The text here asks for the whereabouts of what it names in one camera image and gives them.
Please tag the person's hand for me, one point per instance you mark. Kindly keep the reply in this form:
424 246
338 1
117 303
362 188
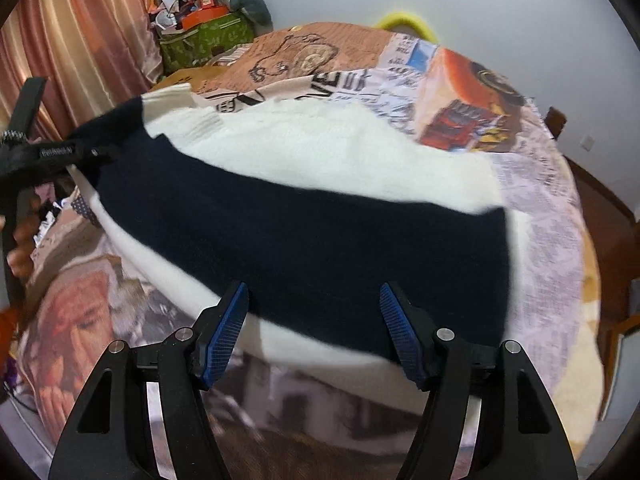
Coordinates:
19 258

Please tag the orange box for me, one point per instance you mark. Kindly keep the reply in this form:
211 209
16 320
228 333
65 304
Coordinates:
202 16

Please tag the green fabric storage box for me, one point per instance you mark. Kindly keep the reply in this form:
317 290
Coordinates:
197 46

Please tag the white wall socket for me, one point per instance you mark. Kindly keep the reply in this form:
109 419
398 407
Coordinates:
587 143

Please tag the printed newspaper pattern bedspread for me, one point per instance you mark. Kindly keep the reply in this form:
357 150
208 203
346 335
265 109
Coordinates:
269 420

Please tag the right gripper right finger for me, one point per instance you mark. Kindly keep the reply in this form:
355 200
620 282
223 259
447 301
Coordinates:
520 434

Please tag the striped red brown curtain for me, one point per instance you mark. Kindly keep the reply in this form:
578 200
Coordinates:
94 54

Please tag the wooden bed post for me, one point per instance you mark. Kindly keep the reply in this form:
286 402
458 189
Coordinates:
555 121

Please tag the black white striped sweater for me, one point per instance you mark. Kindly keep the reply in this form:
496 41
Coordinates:
314 205

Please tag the yellow curved headrest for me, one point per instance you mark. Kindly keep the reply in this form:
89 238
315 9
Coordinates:
405 20

